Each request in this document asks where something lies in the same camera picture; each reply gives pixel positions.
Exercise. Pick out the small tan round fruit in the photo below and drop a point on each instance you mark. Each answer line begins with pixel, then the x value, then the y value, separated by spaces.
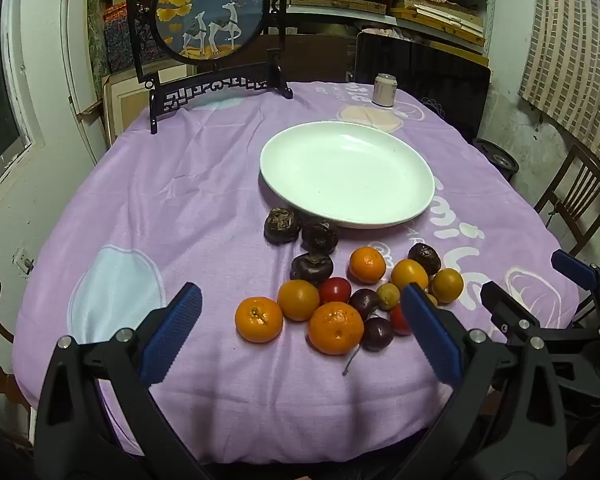
pixel 432 300

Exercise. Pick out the wooden picture frame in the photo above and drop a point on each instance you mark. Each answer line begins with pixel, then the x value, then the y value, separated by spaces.
pixel 125 105

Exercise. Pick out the white drink can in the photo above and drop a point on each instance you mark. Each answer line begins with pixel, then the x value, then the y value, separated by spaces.
pixel 385 90

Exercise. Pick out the brown cabinet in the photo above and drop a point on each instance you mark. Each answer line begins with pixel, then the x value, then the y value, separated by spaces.
pixel 320 57

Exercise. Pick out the white plate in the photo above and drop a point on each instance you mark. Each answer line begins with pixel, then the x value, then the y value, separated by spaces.
pixel 347 175

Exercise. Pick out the black wheel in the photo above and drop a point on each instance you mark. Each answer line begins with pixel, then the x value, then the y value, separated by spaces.
pixel 500 160

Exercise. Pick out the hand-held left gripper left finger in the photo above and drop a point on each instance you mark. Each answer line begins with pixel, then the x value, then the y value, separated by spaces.
pixel 172 330

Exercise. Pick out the small yellow-green fruit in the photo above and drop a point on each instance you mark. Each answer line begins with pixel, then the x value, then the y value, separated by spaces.
pixel 388 295

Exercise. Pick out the red cherry tomato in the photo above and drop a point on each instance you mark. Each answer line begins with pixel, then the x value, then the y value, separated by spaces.
pixel 335 290
pixel 399 320

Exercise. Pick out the dark brown water chestnut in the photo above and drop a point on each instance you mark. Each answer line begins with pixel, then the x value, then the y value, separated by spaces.
pixel 311 266
pixel 424 258
pixel 320 236
pixel 282 225

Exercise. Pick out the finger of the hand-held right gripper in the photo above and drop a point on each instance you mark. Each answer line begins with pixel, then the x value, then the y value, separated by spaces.
pixel 575 267
pixel 505 307

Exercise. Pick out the orange tangerine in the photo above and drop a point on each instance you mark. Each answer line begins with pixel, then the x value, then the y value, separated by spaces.
pixel 259 320
pixel 336 328
pixel 367 265

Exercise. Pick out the white wall socket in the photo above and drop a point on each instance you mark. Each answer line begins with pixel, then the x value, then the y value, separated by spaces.
pixel 22 260

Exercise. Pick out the patterned framed panel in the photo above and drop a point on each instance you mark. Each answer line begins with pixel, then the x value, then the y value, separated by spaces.
pixel 120 40

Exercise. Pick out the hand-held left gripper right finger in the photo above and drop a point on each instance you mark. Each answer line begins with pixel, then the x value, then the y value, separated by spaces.
pixel 430 335

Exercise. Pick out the round deer screen black stand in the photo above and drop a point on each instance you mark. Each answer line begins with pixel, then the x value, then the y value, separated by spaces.
pixel 210 10

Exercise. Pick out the purple printed tablecloth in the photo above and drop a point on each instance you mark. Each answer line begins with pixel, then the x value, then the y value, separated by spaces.
pixel 180 200

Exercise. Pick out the smooth yellow-orange orange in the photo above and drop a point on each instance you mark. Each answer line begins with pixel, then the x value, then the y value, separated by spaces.
pixel 409 274
pixel 298 300
pixel 447 285

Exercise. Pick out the white door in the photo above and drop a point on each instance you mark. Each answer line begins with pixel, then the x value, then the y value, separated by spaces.
pixel 77 60

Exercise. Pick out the checkered beige cloth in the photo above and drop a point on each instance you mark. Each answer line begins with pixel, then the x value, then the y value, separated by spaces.
pixel 570 35

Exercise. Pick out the dark purple cherry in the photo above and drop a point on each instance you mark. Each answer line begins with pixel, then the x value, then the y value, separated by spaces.
pixel 364 303
pixel 378 334

